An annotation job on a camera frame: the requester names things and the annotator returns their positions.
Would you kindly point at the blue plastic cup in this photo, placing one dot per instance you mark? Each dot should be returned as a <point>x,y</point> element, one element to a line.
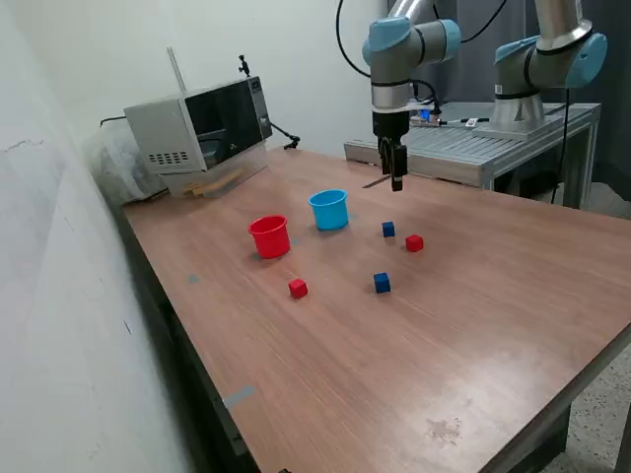
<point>329,214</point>

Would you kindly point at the grey tape piece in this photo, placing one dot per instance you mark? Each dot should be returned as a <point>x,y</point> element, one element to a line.
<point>192,279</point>

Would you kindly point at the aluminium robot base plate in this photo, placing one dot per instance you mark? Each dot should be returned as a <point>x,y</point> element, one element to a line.
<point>517,130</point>

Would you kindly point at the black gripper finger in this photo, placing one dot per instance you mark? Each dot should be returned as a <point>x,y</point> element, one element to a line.
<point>399,167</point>
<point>385,156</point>

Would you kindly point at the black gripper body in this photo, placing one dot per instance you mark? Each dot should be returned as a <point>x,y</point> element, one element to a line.
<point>389,125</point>

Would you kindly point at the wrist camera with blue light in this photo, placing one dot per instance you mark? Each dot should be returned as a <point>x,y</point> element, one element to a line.
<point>424,117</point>

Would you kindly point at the thin metal rod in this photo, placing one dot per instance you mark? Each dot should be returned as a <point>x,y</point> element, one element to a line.
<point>176,69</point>

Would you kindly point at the black camera clamp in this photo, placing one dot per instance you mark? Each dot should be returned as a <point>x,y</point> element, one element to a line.
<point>243,65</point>

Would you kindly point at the red plastic cup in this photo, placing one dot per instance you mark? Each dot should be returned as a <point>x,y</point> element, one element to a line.
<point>270,244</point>

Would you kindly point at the blue cube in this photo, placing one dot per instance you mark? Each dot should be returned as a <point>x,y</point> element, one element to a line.
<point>388,229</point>
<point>382,284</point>

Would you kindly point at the silver microwave oven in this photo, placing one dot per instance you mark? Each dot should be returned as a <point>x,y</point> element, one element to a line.
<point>162,128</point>

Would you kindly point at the light wooden block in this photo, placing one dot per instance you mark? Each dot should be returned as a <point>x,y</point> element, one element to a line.
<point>217,183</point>
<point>189,187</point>

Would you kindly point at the red cube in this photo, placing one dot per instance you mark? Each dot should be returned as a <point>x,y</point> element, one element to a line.
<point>298,289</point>
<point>414,243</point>

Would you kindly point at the silver blue UR5e robot arm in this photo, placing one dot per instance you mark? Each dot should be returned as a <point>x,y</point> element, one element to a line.
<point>389,39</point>

